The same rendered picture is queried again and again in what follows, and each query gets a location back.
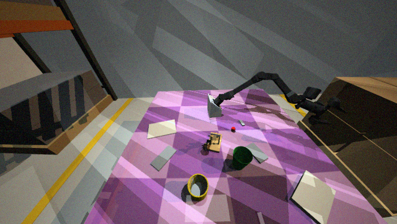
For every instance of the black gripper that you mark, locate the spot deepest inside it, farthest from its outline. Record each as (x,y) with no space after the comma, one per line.
(320,109)

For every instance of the green cup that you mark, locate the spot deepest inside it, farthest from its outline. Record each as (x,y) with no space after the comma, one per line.
(241,157)

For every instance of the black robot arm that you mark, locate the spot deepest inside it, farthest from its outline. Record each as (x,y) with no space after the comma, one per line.
(291,97)

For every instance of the yellow open cylinder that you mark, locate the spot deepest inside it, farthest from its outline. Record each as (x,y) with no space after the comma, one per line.
(198,186)

